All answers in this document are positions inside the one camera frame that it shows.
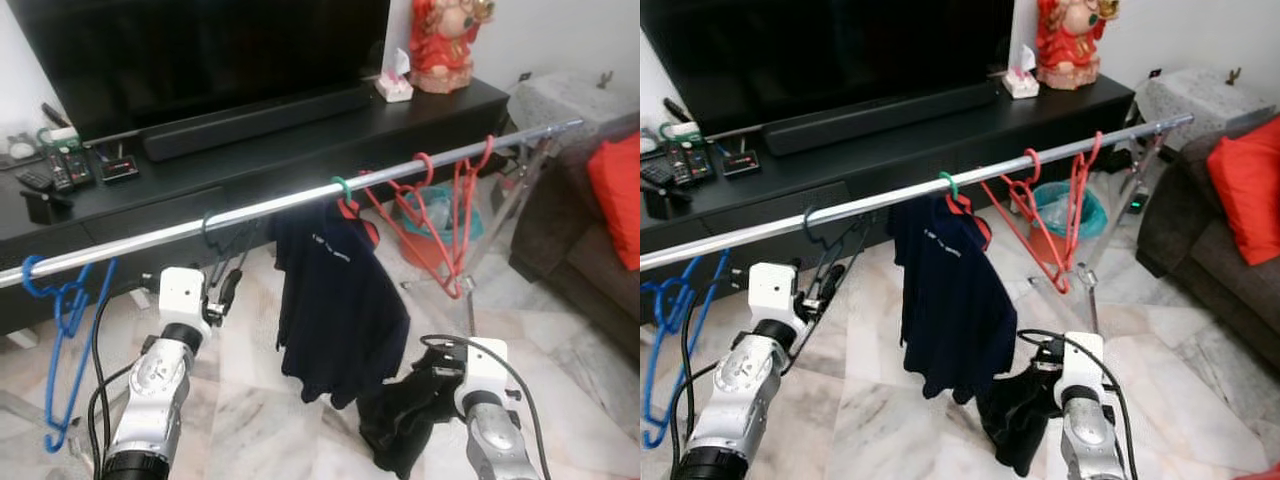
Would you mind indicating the red plastic stool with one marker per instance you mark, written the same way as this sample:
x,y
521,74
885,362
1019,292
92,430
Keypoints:
x,y
1262,473

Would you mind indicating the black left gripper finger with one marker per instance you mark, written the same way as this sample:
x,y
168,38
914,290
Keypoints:
x,y
833,287
232,288

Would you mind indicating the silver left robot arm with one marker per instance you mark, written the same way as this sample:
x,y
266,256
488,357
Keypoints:
x,y
150,400
740,400

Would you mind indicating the silver metal clothes rack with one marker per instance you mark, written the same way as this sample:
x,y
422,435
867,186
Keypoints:
x,y
280,205
900,195

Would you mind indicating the black soundbar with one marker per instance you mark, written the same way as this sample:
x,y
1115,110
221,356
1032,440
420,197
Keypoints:
x,y
260,120
880,115

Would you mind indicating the black printed T-shirt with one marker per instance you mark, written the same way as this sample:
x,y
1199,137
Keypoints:
x,y
1015,420
400,420

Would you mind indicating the black pouch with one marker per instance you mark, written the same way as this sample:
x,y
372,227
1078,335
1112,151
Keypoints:
x,y
45,207
667,202

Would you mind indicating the blue plastic hanger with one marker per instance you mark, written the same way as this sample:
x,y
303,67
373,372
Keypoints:
x,y
672,300
65,300

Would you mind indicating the teal bin bag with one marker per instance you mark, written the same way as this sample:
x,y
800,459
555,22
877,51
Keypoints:
x,y
440,205
1065,200

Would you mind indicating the black remote control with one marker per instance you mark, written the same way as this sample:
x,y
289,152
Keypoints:
x,y
78,165
678,166
698,160
58,172

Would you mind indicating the red laughing Buddha statue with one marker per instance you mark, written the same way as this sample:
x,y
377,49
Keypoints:
x,y
1075,42
445,45

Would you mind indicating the black plastic hanger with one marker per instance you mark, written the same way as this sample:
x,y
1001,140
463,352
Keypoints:
x,y
204,232
806,228

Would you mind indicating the green plastic hanger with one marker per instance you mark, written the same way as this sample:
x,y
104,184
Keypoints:
x,y
337,190
944,184

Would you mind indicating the black flat television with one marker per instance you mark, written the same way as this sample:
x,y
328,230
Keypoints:
x,y
830,55
200,60

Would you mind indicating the red waste bin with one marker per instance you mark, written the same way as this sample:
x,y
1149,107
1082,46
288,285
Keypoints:
x,y
1050,245
425,250

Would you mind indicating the dark brown fabric sofa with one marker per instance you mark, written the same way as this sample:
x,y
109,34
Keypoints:
x,y
570,260
1200,260

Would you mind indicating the navy polo shirt red trim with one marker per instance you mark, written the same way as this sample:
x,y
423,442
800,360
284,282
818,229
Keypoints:
x,y
340,300
955,295

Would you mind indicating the white tissue pack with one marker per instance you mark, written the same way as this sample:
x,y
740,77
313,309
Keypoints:
x,y
395,85
1022,80

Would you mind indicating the black box red display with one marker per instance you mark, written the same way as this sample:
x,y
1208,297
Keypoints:
x,y
740,160
118,167

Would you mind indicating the side table lace cloth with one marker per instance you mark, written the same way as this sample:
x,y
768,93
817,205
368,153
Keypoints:
x,y
1200,100
570,100

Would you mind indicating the red cushion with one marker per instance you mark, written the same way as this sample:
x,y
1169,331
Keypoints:
x,y
1245,190
618,200

